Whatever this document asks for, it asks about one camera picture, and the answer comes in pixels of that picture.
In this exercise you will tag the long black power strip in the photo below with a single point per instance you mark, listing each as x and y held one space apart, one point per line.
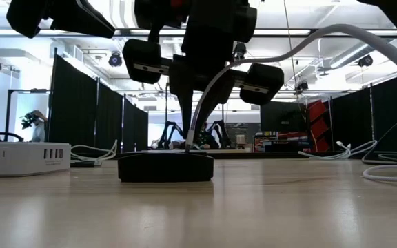
164 168

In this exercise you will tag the black background rig frame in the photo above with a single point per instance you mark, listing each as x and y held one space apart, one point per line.
9 113

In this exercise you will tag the black monitor screen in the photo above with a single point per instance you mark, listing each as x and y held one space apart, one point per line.
281 117

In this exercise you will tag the person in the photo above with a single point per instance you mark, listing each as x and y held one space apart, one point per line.
40 132
209 141

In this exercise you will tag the cluttered background shelf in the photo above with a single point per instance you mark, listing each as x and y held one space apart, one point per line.
277 143

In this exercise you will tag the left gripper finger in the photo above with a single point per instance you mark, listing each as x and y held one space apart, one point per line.
81 20

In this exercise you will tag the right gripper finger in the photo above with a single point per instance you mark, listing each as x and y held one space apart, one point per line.
223 93
183 82

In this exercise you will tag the red storage rack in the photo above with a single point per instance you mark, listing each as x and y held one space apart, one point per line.
317 127

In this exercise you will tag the white cube outlet hub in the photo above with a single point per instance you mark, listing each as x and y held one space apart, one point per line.
19 160

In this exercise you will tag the black background robot arm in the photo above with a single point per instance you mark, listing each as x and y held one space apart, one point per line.
167 134
224 132

